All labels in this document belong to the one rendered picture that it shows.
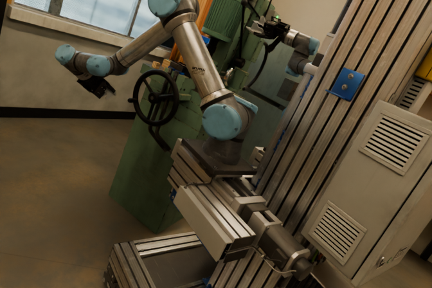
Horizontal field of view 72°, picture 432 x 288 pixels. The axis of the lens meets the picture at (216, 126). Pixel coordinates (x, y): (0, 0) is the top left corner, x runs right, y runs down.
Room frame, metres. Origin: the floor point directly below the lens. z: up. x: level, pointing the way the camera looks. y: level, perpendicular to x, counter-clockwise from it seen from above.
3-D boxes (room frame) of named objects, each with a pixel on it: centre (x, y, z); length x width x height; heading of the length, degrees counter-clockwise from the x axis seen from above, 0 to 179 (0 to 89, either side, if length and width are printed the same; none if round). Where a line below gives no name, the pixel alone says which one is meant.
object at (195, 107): (1.71, 0.23, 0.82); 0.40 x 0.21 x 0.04; 67
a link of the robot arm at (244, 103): (1.06, -0.06, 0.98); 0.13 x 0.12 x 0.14; 165
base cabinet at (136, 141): (1.88, 0.16, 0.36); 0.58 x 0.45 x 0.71; 157
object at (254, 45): (1.91, -0.02, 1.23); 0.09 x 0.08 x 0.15; 157
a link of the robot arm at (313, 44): (1.47, -0.23, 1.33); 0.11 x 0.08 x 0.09; 67
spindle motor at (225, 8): (1.77, 0.21, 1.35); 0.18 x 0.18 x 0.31
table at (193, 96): (1.67, 0.25, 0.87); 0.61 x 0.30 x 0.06; 67
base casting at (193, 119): (1.88, 0.16, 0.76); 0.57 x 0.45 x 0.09; 157
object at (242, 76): (1.88, -0.01, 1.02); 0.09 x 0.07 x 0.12; 67
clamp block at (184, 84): (1.59, 0.28, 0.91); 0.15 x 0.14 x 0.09; 67
